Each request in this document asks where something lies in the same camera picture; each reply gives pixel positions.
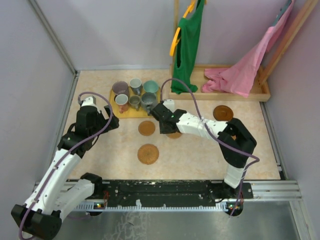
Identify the grey hanger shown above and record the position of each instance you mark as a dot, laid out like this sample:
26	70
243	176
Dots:
282	10

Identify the green shirt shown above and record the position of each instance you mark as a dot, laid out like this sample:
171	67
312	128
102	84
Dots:
184	64

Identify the large brown wooden coaster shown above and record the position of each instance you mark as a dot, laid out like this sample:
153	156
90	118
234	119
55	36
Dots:
223	113

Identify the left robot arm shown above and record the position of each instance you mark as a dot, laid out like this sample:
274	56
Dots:
42	214

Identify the wooden rack base tray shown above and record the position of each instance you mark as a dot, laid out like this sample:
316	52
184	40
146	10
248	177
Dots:
260	91

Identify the pink mug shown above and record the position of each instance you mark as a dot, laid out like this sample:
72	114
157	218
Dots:
122	102

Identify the teal mug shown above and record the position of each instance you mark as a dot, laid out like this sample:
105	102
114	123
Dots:
151	86

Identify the light wooden coaster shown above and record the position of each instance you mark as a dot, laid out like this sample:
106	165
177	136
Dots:
146	128

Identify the large woven rattan coaster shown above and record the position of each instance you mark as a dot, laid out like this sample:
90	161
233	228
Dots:
148	154

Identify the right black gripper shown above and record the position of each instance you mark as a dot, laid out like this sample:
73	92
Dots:
163	130

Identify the purple mug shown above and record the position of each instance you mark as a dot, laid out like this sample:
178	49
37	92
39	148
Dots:
121	87

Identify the yellow hanger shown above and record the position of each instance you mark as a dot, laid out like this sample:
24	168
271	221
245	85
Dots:
175	41

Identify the pink shirt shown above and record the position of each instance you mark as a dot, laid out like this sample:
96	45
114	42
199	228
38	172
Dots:
239	78

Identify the small olive mug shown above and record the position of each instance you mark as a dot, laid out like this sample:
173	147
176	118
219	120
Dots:
135	102

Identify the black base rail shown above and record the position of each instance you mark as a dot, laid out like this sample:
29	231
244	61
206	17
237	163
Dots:
169	193

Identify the dark speckled grey mug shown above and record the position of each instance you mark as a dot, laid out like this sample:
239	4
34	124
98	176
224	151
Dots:
148	102

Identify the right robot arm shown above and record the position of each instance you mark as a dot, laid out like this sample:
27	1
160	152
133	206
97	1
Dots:
235	141

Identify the yellow tray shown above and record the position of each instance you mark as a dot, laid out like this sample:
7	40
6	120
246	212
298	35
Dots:
130	113

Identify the grey-white mug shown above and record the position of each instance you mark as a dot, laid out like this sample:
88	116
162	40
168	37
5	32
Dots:
136	86

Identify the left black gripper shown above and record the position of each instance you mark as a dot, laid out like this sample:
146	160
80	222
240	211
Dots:
114	124

